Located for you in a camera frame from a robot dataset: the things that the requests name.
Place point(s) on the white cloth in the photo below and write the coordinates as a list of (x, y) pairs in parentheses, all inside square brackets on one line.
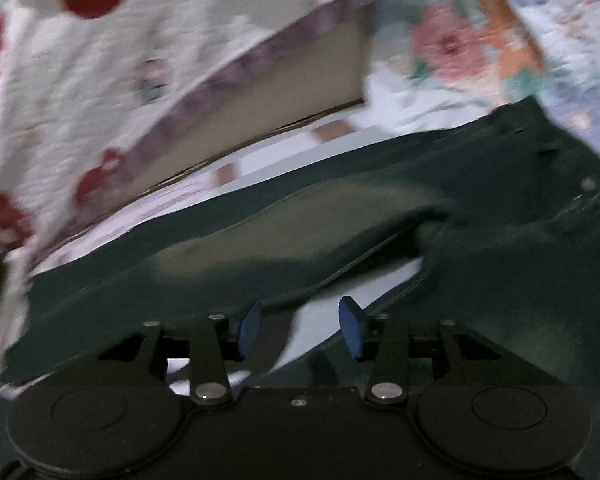
[(405, 95)]

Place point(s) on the white bear print quilt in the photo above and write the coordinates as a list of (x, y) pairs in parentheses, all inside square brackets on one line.
[(105, 85)]

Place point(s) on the dark denim jeans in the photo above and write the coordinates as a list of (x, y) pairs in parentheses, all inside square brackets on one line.
[(330, 195)]

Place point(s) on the floral quilted blanket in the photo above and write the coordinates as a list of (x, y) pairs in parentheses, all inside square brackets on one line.
[(450, 45)]

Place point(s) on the checked grey brown bed mat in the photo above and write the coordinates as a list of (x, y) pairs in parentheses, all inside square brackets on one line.
[(280, 157)]

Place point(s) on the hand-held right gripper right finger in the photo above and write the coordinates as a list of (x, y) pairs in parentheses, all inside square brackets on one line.
[(351, 330)]

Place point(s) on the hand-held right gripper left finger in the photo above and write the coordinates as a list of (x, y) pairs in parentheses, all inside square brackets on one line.
[(250, 327)]

